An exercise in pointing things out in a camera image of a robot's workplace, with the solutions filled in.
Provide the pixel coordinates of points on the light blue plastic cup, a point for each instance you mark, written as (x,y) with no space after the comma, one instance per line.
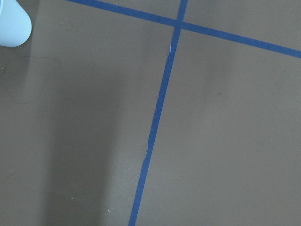
(15,24)

